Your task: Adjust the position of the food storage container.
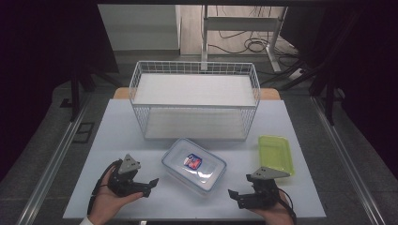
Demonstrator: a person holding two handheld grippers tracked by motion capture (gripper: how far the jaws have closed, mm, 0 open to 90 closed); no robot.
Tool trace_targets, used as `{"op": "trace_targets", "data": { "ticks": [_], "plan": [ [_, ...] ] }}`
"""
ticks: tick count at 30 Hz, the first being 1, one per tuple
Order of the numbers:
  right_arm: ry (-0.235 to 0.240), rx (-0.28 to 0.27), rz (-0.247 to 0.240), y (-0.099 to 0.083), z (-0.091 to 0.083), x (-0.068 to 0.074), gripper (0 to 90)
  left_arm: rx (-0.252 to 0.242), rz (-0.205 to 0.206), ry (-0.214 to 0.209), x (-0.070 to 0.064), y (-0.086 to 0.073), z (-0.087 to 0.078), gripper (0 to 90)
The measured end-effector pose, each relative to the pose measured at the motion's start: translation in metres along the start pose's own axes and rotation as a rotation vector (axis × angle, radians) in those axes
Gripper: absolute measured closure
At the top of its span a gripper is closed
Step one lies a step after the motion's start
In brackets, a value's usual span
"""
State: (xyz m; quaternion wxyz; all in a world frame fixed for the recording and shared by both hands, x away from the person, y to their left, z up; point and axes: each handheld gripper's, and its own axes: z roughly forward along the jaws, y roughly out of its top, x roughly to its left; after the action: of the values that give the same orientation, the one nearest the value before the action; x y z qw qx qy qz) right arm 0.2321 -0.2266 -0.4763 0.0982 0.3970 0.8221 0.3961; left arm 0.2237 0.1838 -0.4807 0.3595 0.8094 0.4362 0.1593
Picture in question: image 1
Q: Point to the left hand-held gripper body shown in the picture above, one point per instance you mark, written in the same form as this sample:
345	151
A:
125	184

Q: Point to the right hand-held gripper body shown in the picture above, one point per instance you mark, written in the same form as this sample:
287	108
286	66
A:
264	193

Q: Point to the yellow-green plastic lid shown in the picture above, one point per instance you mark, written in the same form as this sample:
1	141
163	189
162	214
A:
275	153

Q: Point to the clear lidded food container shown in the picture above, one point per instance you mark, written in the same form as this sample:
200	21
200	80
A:
194	167

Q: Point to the person's right hand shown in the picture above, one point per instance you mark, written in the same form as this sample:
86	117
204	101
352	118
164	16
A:
280	215

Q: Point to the person's left hand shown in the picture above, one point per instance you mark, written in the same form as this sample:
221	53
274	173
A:
104	206

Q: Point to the white table cover sheet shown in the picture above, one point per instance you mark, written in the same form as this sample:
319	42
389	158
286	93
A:
125	131

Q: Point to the black metal stand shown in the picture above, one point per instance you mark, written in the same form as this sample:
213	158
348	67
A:
75	93
328	97

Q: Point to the white power strip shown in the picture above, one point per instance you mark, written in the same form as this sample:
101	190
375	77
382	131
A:
296	74

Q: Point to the black rectangular floor frame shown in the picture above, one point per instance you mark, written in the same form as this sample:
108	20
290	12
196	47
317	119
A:
75	132

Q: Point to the aluminium floor rail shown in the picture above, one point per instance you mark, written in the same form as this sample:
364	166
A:
53	159
347	159

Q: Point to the white metal desk frame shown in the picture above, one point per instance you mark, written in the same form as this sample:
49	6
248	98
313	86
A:
241	23

